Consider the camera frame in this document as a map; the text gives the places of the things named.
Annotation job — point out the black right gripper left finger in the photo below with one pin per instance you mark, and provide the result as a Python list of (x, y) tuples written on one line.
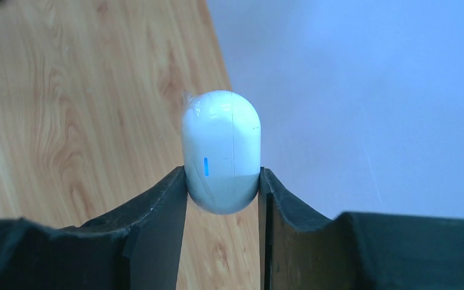
[(134, 246)]

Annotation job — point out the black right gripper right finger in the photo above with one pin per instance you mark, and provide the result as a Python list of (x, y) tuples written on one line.
[(301, 248)]

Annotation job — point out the white earbud charging case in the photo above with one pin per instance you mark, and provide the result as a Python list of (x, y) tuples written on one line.
[(221, 145)]

